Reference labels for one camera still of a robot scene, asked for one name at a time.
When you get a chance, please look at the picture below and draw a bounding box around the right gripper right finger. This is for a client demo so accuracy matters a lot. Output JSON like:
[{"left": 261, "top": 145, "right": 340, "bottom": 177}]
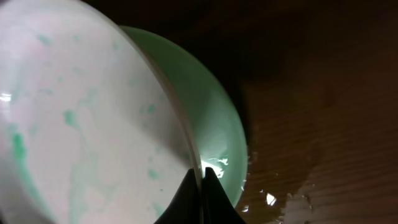
[{"left": 201, "top": 167, "right": 246, "bottom": 224}]

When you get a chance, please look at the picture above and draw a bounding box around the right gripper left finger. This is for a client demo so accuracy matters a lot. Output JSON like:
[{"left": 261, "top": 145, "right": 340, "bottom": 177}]
[{"left": 155, "top": 169, "right": 201, "bottom": 224}]

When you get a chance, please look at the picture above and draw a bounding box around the light green plate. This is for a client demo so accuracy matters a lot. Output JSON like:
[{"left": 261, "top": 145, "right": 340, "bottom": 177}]
[{"left": 122, "top": 26, "right": 248, "bottom": 206}]

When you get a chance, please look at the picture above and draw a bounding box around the white plate with green stains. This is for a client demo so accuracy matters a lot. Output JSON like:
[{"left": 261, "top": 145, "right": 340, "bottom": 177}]
[{"left": 1, "top": 0, "right": 192, "bottom": 223}]

